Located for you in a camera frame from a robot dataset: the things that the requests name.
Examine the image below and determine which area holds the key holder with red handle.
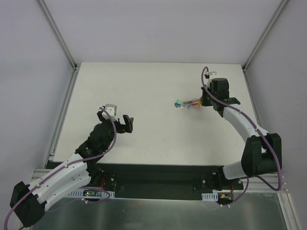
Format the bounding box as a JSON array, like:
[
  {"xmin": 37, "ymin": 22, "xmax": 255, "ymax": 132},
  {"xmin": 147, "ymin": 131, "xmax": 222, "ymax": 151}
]
[{"xmin": 180, "ymin": 97, "xmax": 201, "ymax": 108}]

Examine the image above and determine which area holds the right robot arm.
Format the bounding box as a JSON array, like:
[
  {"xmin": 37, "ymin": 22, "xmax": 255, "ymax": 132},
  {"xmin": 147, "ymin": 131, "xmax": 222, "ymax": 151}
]
[{"xmin": 201, "ymin": 78, "xmax": 283, "ymax": 191}]

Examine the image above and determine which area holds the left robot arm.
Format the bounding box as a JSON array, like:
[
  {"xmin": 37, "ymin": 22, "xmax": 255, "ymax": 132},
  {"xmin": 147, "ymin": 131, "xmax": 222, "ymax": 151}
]
[{"xmin": 4, "ymin": 104, "xmax": 134, "ymax": 229}]

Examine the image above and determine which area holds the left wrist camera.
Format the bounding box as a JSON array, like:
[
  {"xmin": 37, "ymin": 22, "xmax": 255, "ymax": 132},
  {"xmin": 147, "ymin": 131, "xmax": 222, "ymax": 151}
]
[{"xmin": 100, "ymin": 104, "xmax": 118, "ymax": 121}]

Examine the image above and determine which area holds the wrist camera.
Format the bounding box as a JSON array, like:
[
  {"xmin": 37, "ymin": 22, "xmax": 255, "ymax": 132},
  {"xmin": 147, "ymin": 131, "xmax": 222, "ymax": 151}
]
[
  {"xmin": 100, "ymin": 104, "xmax": 118, "ymax": 121},
  {"xmin": 204, "ymin": 71, "xmax": 219, "ymax": 85}
]

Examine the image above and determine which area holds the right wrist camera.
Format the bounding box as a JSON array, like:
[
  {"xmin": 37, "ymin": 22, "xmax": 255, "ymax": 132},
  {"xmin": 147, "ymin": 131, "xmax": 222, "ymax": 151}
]
[{"xmin": 204, "ymin": 71, "xmax": 219, "ymax": 85}]

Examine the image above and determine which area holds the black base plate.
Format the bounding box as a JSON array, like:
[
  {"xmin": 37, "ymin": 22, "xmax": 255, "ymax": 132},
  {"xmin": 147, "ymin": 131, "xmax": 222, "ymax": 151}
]
[{"xmin": 85, "ymin": 163, "xmax": 243, "ymax": 201}]

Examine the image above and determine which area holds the left aluminium rail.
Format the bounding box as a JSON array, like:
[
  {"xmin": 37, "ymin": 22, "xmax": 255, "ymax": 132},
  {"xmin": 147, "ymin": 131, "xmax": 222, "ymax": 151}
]
[{"xmin": 31, "ymin": 64, "xmax": 81, "ymax": 180}]

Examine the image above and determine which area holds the aluminium rail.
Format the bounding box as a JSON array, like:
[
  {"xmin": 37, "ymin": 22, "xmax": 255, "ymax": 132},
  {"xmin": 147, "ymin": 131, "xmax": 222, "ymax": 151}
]
[
  {"xmin": 243, "ymin": 72, "xmax": 283, "ymax": 192},
  {"xmin": 31, "ymin": 64, "xmax": 81, "ymax": 180}
]

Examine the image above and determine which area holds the left white cable duct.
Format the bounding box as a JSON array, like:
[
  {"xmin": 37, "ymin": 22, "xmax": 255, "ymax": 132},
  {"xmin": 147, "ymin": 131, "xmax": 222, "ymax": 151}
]
[{"xmin": 65, "ymin": 188, "xmax": 115, "ymax": 199}]

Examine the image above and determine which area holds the white cable duct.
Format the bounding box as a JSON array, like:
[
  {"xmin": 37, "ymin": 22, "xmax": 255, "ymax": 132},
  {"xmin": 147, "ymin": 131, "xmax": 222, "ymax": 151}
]
[
  {"xmin": 65, "ymin": 188, "xmax": 115, "ymax": 199},
  {"xmin": 201, "ymin": 192, "xmax": 218, "ymax": 202}
]

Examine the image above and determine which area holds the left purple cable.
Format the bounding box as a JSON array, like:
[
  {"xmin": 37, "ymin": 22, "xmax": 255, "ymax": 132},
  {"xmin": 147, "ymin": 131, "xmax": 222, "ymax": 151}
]
[{"xmin": 4, "ymin": 106, "xmax": 118, "ymax": 230}]

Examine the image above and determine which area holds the purple cable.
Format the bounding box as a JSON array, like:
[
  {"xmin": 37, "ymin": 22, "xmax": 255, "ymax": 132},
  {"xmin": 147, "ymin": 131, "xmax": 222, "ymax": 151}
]
[
  {"xmin": 201, "ymin": 66, "xmax": 283, "ymax": 210},
  {"xmin": 4, "ymin": 106, "xmax": 118, "ymax": 230}
]

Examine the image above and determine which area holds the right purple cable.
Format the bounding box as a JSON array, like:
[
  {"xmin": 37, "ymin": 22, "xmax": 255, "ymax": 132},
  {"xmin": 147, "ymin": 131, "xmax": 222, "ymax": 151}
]
[{"xmin": 201, "ymin": 66, "xmax": 283, "ymax": 210}]

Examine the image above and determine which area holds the right white cable duct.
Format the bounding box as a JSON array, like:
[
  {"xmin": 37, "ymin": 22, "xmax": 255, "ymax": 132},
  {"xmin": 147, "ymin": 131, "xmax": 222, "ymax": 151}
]
[{"xmin": 201, "ymin": 192, "xmax": 218, "ymax": 202}]

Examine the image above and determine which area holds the right aluminium frame post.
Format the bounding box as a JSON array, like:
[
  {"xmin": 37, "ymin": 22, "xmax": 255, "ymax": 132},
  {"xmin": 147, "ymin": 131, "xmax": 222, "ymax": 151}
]
[{"xmin": 242, "ymin": 0, "xmax": 290, "ymax": 73}]

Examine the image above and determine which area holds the aluminium frame post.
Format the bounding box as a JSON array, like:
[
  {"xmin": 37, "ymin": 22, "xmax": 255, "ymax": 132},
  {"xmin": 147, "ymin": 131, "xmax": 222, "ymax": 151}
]
[
  {"xmin": 242, "ymin": 0, "xmax": 290, "ymax": 73},
  {"xmin": 36, "ymin": 0, "xmax": 78, "ymax": 70}
]

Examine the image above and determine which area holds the right aluminium rail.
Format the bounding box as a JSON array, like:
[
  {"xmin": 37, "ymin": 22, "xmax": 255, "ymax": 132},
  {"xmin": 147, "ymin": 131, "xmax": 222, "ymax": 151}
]
[{"xmin": 243, "ymin": 72, "xmax": 283, "ymax": 192}]

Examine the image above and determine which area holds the left aluminium frame post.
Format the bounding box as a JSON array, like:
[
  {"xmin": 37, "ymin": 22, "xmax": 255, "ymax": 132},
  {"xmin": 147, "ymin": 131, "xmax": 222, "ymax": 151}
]
[{"xmin": 36, "ymin": 0, "xmax": 78, "ymax": 70}]

